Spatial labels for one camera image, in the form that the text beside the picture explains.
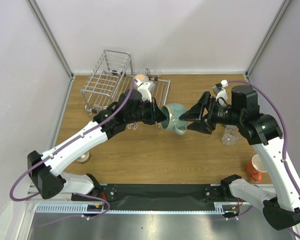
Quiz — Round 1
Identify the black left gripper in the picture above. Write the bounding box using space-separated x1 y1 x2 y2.
125 97 167 125

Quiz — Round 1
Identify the large teal glazed mug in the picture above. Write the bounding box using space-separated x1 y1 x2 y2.
159 103 187 135

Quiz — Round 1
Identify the white ribbed ceramic mug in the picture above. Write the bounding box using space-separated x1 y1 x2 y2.
133 74 156 93

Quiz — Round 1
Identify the orange mug white inside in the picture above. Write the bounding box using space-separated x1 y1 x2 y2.
245 154 267 182

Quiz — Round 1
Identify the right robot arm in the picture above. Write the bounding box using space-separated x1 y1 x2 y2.
179 85 300 230

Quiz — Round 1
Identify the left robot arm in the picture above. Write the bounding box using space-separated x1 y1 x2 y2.
27 90 167 201

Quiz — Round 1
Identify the clear faceted glass cup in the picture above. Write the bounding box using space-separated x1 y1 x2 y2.
222 125 241 146

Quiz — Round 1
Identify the beige brown steel tumbler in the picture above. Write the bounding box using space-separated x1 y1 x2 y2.
76 151 91 164

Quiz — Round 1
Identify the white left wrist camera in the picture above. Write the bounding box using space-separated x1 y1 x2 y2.
134 79 156 102

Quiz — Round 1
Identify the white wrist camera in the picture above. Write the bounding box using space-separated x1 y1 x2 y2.
134 79 156 102
212 79 229 101

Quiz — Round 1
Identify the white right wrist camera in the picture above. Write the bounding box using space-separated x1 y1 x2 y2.
212 79 229 101

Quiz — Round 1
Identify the silver wire dish rack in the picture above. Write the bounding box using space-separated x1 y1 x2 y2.
80 49 171 115

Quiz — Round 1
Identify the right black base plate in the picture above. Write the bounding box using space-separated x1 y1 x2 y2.
203 185 224 203

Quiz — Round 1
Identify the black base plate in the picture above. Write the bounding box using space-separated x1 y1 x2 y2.
203 185 224 203
100 184 117 202

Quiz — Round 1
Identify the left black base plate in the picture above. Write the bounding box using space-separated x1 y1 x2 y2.
100 184 117 202

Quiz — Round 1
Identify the aluminium front rail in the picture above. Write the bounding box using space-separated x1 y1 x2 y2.
27 183 297 215

